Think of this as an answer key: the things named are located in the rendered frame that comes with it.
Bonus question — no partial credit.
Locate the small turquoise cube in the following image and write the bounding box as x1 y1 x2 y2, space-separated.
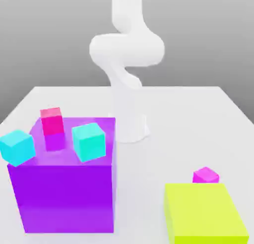
71 122 107 163

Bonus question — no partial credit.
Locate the small pink-red cube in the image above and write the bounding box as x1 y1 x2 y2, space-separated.
40 107 65 136

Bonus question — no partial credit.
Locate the small purple cube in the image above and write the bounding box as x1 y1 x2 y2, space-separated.
44 132 66 152

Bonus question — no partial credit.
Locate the small magenta cube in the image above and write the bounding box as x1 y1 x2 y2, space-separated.
192 166 220 183

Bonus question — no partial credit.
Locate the small cyan cube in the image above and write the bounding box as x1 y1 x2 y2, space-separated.
0 129 37 168

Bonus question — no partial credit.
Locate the large purple box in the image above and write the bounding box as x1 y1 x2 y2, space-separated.
7 117 116 234

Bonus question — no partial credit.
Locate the large yellow-green box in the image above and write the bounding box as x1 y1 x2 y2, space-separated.
164 183 250 244

